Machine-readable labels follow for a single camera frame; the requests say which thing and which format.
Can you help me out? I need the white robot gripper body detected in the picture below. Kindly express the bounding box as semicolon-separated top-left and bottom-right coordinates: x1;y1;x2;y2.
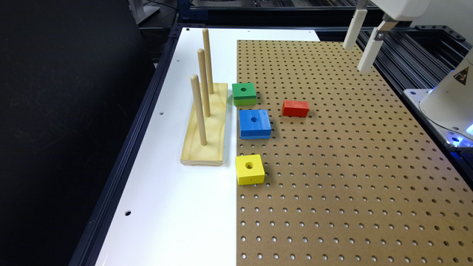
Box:
372;0;431;21

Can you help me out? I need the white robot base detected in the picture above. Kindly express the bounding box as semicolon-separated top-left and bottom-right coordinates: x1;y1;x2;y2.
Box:
404;52;472;149

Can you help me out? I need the wooden peg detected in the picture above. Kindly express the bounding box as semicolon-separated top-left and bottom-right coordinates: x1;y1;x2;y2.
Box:
203;28;214;95
197;49;211;117
190;75;207;146

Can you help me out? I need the red rectangular block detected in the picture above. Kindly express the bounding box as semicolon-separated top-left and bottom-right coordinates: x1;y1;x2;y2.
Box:
282;100;309;117

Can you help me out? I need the rear wooden peg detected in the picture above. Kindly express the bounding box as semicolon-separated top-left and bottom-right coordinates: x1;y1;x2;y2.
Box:
203;28;214;95

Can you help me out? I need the blue block with hole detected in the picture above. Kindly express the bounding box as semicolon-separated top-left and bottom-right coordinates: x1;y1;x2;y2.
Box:
239;109;271;140

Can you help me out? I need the front wooden peg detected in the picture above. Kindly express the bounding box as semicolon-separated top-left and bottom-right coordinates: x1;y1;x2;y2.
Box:
190;75;207;146

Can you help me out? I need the wooden peg stand base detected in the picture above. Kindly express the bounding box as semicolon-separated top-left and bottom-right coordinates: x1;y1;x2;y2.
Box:
180;83;228;166

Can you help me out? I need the middle wooden peg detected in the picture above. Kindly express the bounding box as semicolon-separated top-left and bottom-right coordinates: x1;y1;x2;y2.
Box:
197;49;211;117

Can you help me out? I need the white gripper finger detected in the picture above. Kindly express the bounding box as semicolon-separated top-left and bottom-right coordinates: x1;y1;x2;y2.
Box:
343;0;368;50
358;15;398;72

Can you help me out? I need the green block with hole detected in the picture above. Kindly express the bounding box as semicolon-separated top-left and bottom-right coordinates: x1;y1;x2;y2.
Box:
232;83;256;106

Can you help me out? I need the brown perforated pegboard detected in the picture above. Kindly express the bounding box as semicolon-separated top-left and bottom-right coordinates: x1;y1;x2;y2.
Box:
236;41;472;265

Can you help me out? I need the yellow block with hole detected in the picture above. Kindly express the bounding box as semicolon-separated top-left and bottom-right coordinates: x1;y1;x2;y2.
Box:
236;154;265;185

